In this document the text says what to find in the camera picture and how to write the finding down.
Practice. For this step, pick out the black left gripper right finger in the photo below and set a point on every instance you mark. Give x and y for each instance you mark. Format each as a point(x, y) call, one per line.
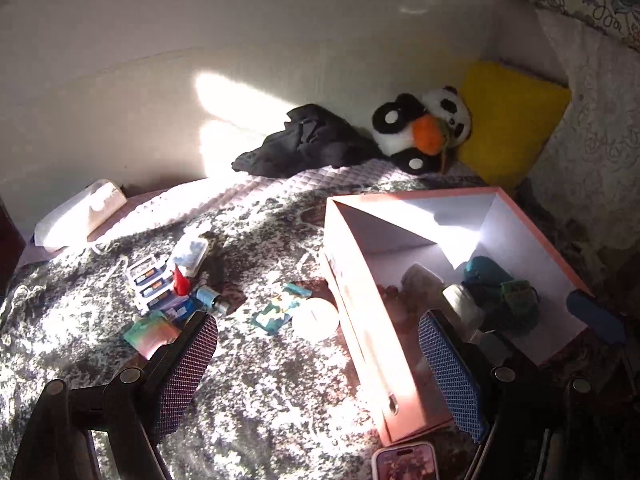
point(462, 374)

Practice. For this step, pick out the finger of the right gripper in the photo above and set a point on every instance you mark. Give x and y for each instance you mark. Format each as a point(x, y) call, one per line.
point(604, 324)

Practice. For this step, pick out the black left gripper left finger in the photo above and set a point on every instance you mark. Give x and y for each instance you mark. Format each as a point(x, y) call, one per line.
point(174, 372)

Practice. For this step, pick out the green tape measure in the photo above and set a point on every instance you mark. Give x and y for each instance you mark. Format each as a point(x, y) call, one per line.
point(509, 305)

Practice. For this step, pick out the white LED corn bulb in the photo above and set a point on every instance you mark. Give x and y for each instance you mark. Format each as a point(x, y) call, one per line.
point(462, 304)

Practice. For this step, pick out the blue stamp cylinder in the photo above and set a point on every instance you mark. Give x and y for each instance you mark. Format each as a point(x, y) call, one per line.
point(212, 300)

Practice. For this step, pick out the red cone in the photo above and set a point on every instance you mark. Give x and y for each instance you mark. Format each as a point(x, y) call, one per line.
point(182, 285)

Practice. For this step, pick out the blue battery packs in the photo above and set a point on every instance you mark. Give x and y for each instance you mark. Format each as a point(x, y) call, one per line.
point(151, 280)

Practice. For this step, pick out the pink phone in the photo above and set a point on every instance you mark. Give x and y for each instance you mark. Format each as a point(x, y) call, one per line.
point(408, 461)

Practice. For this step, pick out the green snack packet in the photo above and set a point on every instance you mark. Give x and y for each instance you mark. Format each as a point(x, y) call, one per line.
point(279, 310)

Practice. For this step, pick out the clear plastic case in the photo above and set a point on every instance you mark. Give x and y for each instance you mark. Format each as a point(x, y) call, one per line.
point(188, 255)

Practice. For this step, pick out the grey patterned blanket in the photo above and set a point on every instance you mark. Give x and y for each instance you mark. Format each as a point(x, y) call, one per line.
point(267, 407)

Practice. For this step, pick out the pink storage box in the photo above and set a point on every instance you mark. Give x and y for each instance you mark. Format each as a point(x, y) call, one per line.
point(391, 257)

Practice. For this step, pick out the white round lid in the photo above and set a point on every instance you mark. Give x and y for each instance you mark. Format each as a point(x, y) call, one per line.
point(315, 319)

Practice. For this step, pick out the yellow pillow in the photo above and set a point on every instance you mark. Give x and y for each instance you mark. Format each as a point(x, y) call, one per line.
point(513, 116)

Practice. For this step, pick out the panda plush toy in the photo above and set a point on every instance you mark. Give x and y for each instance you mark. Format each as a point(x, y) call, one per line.
point(417, 134)

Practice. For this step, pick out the black cloth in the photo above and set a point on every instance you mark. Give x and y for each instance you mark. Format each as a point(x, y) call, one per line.
point(312, 138)

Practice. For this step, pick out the floral white pillow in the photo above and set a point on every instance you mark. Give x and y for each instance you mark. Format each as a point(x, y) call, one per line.
point(589, 170)

